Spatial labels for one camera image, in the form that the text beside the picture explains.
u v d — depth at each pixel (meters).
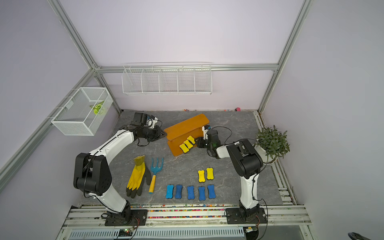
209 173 0.87
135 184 0.83
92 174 0.46
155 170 0.89
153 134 0.80
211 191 0.80
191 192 0.80
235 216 0.74
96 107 0.81
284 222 0.74
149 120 0.82
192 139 1.00
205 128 0.93
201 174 0.87
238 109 1.24
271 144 0.77
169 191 0.81
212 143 0.81
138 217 0.73
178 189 0.82
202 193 0.80
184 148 0.97
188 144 0.99
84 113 0.83
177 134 0.91
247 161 0.53
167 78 1.00
